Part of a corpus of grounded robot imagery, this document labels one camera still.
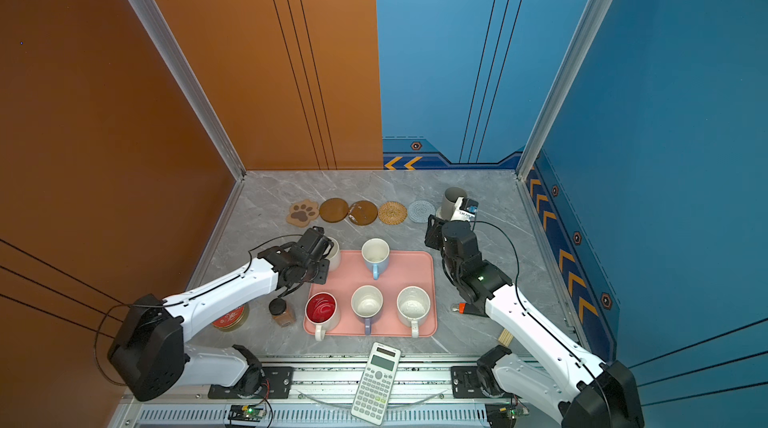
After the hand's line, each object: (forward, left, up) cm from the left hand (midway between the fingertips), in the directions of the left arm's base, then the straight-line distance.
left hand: (321, 265), depth 87 cm
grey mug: (+23, -40, +5) cm, 46 cm away
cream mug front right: (-9, -27, -5) cm, 29 cm away
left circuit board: (-35, +13, -8) cm, 38 cm away
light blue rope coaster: (+26, -30, -7) cm, 40 cm away
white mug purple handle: (-9, -14, -5) cm, 17 cm away
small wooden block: (-18, -51, -5) cm, 55 cm away
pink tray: (+2, -25, -5) cm, 26 cm away
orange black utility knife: (-10, -42, -6) cm, 44 cm away
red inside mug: (-12, -1, -5) cm, 13 cm away
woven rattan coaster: (+24, -21, -6) cm, 33 cm away
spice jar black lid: (-14, +7, +2) cm, 16 cm away
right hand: (+6, -31, +16) cm, 35 cm away
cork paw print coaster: (+25, +13, -7) cm, 29 cm away
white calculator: (-31, -17, -5) cm, 35 cm away
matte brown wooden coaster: (+26, +1, -7) cm, 27 cm away
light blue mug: (+6, -16, -3) cm, 17 cm away
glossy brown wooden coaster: (+25, -10, -7) cm, 28 cm away
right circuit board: (-34, -48, -8) cm, 60 cm away
